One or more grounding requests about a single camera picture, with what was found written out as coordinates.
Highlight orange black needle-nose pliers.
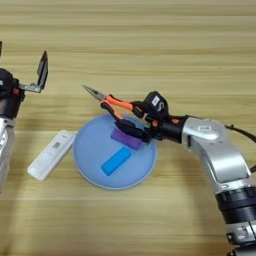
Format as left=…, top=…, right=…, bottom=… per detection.
left=82, top=84, right=141, bottom=127

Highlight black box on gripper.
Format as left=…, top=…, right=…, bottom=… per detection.
left=0, top=67, right=15, bottom=100
left=143, top=90, right=170, bottom=115

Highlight round light blue plate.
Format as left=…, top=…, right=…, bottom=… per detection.
left=72, top=114, right=158, bottom=191

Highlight purple rectangular block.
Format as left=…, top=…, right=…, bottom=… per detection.
left=109, top=127, right=144, bottom=151

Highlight bright blue rectangular block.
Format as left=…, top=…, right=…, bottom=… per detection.
left=100, top=146, right=133, bottom=177

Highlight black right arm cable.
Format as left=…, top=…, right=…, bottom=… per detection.
left=224, top=123, right=256, bottom=174

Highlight white rectangular plastic device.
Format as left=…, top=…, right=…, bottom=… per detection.
left=27, top=129, right=78, bottom=182

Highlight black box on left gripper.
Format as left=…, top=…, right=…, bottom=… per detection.
left=0, top=67, right=15, bottom=100

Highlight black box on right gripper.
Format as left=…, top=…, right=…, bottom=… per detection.
left=143, top=90, right=170, bottom=115

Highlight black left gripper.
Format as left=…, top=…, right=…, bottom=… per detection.
left=0, top=40, right=49, bottom=120

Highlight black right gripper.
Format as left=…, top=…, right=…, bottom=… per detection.
left=114, top=100, right=188, bottom=145

